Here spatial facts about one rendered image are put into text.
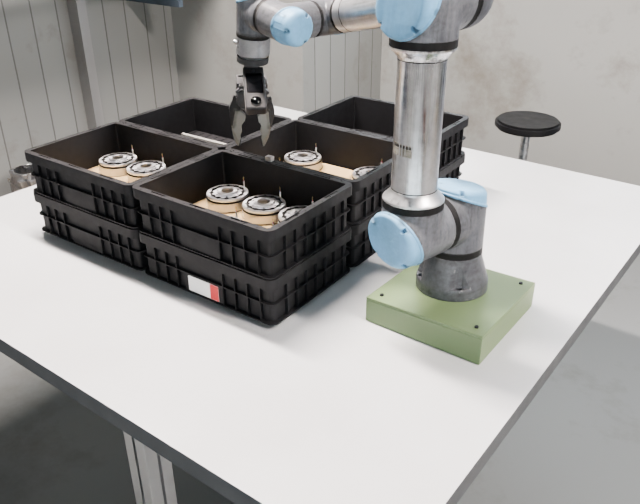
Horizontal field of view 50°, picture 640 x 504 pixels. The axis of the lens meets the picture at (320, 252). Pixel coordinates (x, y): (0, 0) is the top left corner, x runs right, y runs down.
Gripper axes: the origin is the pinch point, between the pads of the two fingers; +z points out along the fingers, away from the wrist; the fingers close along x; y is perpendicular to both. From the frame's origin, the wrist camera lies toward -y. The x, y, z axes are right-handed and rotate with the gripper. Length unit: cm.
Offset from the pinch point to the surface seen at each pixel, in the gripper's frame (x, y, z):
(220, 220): 7.3, -31.2, 2.8
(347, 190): -20.2, -20.2, 1.7
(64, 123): 89, 209, 88
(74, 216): 42.6, 1.1, 21.3
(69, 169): 42.3, 1.3, 8.5
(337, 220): -18.4, -21.7, 8.4
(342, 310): -18.8, -35.5, 22.8
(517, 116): -128, 133, 46
